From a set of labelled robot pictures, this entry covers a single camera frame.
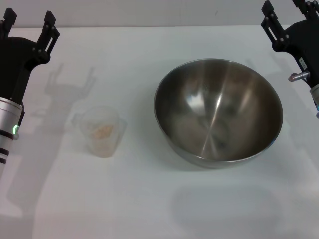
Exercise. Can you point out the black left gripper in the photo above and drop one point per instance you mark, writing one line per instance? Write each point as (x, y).
(17, 57)

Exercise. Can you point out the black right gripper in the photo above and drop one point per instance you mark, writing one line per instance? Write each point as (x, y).
(304, 42)

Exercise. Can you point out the clear plastic measuring cup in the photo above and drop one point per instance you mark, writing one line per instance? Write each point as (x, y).
(99, 119)

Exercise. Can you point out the stainless steel mixing bowl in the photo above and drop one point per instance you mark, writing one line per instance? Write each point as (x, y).
(219, 109)

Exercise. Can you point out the white rice grains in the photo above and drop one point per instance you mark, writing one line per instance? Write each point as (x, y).
(102, 134)

